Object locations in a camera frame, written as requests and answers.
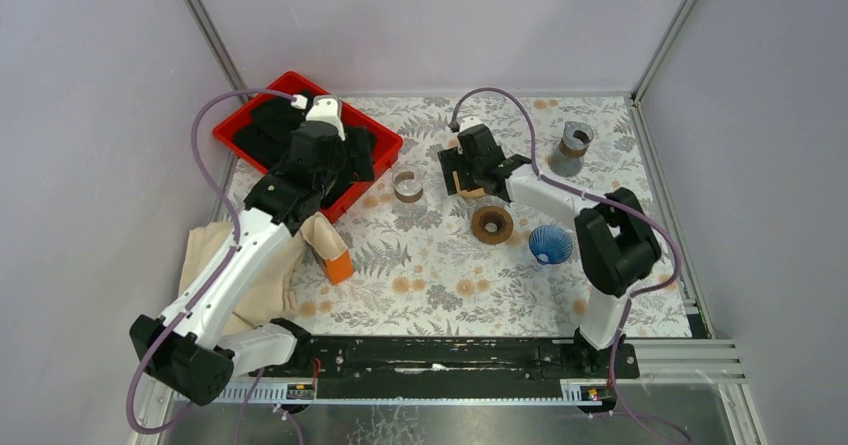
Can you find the clear glass carafe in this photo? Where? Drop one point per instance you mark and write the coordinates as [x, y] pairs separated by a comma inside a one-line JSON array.
[[408, 185]]

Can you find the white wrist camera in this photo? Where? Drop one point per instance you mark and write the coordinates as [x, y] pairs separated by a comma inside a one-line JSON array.
[[460, 125], [322, 108]]

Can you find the beige cloth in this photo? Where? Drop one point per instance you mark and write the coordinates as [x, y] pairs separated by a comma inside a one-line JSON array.
[[270, 296]]

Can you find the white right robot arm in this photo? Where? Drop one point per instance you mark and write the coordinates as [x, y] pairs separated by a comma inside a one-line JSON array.
[[617, 246]]

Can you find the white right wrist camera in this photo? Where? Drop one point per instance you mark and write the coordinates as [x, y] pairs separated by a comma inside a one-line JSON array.
[[460, 125]]

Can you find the blue ribbed glass dripper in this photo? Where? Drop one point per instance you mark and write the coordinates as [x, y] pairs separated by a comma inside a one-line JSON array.
[[550, 245]]

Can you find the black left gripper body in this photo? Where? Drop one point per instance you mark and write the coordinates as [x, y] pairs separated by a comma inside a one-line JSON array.
[[291, 123]]

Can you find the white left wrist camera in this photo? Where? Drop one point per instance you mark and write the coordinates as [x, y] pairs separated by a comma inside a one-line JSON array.
[[322, 108]]

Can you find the orange coffee filter box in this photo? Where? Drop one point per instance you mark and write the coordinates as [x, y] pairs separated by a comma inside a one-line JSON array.
[[333, 256]]

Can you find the black cloth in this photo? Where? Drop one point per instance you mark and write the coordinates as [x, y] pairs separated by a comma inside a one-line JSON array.
[[266, 138]]

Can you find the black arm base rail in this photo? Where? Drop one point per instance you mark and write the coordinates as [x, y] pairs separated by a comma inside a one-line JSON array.
[[350, 367]]

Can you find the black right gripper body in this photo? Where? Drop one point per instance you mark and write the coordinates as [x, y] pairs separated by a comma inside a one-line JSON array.
[[454, 159]]

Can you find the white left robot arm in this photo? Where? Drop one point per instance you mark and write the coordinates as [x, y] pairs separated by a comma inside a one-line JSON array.
[[185, 347]]

